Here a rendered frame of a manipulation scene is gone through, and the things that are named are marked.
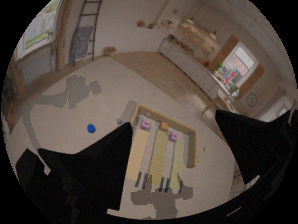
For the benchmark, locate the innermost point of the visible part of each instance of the tan wooden tray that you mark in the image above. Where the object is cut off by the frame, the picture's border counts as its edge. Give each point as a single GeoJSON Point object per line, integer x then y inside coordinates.
{"type": "Point", "coordinates": [164, 136]}

